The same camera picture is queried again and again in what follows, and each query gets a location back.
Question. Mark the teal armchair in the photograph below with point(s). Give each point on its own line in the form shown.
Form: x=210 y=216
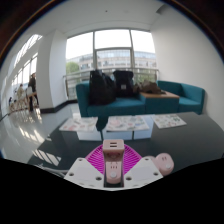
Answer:
x=190 y=98

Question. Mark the teal two-seat sofa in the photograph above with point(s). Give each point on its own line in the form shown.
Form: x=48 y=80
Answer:
x=126 y=106

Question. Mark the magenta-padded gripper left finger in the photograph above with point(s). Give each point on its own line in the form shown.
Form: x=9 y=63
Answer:
x=83 y=171

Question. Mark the brown bag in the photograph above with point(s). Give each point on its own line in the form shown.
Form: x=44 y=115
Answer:
x=150 y=87

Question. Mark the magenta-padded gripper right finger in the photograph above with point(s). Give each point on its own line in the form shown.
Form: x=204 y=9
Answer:
x=143 y=171

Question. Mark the printed sticker sheet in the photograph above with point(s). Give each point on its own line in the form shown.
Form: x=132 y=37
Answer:
x=79 y=124
x=127 y=123
x=168 y=121

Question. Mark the metal window railing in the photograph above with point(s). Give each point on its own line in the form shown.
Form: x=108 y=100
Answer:
x=75 y=74

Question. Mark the person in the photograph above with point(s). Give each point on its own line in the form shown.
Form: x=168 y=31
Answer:
x=20 y=91
x=32 y=88

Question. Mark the large black backpack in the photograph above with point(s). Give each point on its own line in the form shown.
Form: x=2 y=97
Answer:
x=101 y=88

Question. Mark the teal wood-topped side table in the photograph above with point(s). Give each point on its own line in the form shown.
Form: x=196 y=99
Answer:
x=161 y=103

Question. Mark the black backpack with label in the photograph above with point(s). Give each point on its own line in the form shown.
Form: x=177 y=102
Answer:
x=123 y=83

